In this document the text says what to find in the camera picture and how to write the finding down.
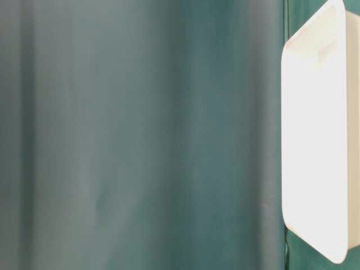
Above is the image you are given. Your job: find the white plastic case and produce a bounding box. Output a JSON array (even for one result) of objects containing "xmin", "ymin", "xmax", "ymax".
[{"xmin": 281, "ymin": 1, "xmax": 359, "ymax": 264}]

